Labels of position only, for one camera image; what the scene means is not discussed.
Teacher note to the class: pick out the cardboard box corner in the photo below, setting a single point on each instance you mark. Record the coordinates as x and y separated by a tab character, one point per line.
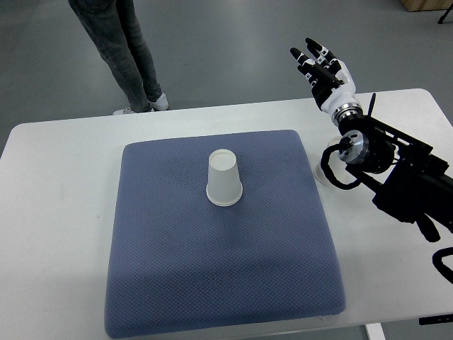
426	5

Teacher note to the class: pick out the white paper cup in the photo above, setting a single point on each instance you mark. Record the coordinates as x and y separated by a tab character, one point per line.
224	187
320	173

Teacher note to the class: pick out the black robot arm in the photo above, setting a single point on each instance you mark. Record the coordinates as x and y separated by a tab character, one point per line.
409	182

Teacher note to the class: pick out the white paper cup on mat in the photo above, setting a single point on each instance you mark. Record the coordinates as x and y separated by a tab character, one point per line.
224	187

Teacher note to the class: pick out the blue textured cushion mat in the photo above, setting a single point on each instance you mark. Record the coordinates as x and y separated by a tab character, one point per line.
179	262

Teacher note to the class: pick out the white sneaker left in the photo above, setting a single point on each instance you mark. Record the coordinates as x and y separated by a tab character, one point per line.
124	111

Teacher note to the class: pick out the black tripod leg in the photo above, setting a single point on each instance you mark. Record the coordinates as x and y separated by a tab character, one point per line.
445	14

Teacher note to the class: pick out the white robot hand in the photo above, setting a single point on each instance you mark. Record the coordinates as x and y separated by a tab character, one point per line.
333	101

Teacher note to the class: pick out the white table leg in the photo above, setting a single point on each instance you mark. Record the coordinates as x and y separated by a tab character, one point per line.
375	331

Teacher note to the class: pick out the white sneaker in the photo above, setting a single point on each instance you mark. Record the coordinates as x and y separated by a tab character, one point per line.
124	111
160	104

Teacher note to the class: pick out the white sneaker right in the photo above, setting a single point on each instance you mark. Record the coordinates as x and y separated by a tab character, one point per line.
160	104

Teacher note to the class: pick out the person legs grey jeans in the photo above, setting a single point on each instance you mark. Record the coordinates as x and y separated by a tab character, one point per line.
115	31

